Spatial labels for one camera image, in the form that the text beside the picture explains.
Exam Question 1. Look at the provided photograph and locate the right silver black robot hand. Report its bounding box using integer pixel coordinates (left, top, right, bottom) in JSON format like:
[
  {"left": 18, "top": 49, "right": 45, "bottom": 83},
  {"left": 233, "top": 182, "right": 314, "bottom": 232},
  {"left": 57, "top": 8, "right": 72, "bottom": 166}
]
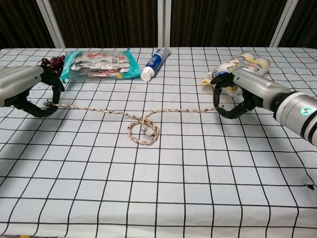
[{"left": 210, "top": 70, "right": 289, "bottom": 119}]

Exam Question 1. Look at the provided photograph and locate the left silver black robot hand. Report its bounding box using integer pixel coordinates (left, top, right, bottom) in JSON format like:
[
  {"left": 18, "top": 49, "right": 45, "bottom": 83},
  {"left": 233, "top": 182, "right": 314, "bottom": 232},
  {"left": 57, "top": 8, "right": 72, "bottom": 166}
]
[{"left": 0, "top": 64, "right": 65, "bottom": 118}]

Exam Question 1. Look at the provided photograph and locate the beige braided rope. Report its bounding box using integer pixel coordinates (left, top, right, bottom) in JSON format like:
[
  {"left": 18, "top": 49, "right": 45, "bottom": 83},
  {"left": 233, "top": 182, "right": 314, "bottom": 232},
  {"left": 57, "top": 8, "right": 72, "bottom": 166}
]
[{"left": 44, "top": 100, "right": 225, "bottom": 146}]

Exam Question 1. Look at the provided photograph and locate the wrapped white paper cup pack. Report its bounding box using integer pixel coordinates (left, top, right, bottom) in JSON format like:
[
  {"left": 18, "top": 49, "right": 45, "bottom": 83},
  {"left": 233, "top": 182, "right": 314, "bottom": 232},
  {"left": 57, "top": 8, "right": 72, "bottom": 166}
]
[{"left": 202, "top": 51, "right": 271, "bottom": 96}]

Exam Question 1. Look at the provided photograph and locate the dark red grape bunch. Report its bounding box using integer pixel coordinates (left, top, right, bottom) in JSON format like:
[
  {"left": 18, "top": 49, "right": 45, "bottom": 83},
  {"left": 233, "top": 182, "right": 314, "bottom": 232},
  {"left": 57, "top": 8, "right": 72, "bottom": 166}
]
[{"left": 41, "top": 56, "right": 65, "bottom": 75}]

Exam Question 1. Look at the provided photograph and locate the teal edged foil snack bag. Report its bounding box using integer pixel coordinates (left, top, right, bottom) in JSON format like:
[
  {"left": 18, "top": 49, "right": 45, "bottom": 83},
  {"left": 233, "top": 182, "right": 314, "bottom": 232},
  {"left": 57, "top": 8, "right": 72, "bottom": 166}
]
[{"left": 60, "top": 48, "right": 141, "bottom": 81}]

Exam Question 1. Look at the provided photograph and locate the blue white toothpaste tube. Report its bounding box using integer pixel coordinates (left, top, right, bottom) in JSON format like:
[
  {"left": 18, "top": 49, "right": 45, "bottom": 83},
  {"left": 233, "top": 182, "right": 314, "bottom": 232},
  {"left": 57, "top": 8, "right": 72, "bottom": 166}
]
[{"left": 140, "top": 48, "right": 172, "bottom": 82}]

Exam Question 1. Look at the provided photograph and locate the white black checked tablecloth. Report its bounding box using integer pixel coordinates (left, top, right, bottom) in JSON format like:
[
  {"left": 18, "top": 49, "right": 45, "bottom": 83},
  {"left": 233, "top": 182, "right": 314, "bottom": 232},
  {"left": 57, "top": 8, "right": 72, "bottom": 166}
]
[{"left": 0, "top": 47, "right": 317, "bottom": 238}]

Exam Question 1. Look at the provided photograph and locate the white partition frame post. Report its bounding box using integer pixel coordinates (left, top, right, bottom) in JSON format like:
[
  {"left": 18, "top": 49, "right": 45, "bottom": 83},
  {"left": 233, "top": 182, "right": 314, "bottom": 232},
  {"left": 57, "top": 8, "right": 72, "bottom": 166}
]
[
  {"left": 36, "top": 0, "right": 66, "bottom": 49},
  {"left": 157, "top": 0, "right": 171, "bottom": 48},
  {"left": 269, "top": 0, "right": 295, "bottom": 48}
]

